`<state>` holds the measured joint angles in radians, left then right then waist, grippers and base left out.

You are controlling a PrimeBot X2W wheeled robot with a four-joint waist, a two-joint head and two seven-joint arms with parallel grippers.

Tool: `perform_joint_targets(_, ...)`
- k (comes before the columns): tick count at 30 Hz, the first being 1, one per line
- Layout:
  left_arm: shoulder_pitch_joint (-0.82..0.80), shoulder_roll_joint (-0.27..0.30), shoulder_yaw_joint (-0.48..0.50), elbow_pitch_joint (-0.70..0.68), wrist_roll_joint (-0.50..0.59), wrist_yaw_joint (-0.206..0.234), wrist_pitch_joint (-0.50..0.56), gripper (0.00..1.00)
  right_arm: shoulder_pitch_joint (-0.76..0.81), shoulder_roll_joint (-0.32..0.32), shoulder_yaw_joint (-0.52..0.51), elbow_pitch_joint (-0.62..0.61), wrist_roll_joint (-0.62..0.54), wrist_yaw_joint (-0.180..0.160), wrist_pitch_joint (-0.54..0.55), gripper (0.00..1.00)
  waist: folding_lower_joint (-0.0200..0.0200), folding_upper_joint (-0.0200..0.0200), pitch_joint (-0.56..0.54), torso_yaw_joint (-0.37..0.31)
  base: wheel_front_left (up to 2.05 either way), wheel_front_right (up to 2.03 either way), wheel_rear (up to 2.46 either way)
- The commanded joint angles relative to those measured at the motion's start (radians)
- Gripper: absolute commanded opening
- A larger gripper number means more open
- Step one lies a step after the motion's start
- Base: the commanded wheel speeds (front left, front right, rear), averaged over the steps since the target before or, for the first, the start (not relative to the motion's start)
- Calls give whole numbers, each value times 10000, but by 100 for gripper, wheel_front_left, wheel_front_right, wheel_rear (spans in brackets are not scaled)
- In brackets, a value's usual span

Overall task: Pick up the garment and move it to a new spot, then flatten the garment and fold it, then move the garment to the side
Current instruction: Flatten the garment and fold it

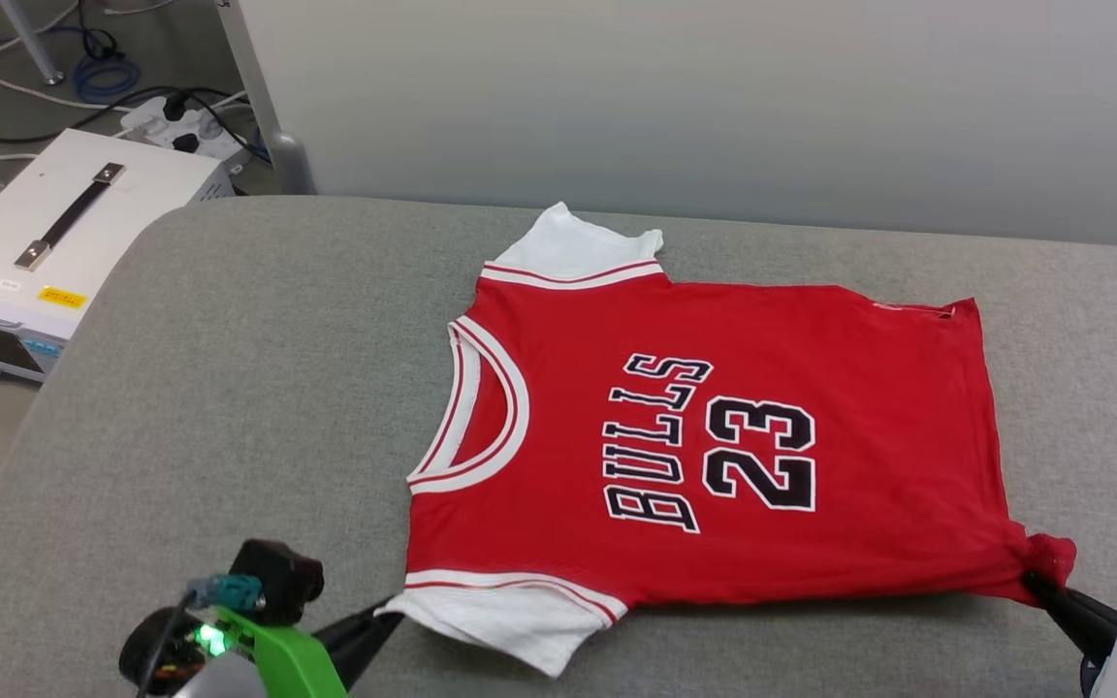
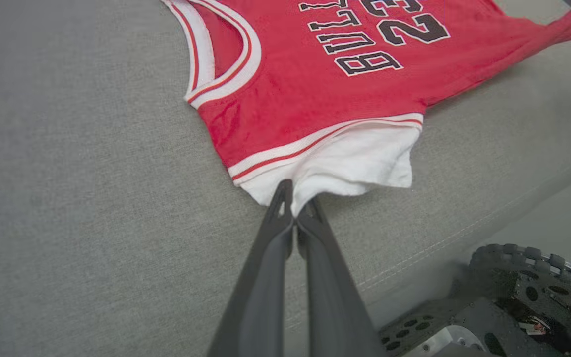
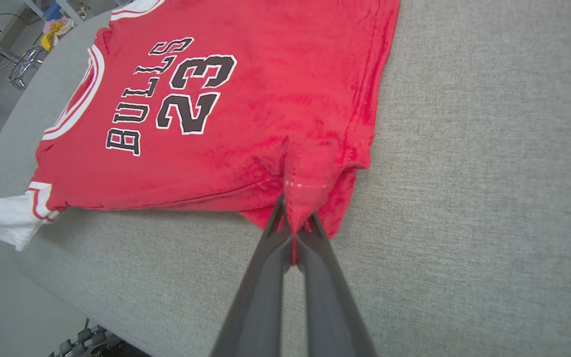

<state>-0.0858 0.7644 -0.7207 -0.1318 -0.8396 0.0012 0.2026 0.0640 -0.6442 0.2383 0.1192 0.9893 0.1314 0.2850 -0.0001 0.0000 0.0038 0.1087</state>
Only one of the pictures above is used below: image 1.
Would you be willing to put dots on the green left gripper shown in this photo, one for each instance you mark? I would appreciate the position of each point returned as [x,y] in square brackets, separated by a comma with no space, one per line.
[292,664]

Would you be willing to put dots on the red Bulls basketball jersey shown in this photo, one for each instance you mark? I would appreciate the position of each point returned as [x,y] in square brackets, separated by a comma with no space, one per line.
[811,339]

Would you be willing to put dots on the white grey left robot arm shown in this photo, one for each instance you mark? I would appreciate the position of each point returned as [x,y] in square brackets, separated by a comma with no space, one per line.
[219,683]

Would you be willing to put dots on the white power supply box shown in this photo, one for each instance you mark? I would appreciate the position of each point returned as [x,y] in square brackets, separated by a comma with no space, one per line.
[83,242]

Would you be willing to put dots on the white power strip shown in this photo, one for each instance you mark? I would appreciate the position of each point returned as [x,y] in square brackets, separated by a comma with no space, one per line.
[192,126]

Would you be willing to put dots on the white partition screen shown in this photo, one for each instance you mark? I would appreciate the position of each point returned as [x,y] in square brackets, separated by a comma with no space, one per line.
[714,97]

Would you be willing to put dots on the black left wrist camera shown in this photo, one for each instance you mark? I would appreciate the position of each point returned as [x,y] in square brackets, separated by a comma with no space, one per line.
[277,577]

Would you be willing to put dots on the teal left camera connector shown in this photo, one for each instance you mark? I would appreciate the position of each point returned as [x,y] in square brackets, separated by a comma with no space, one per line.
[229,589]

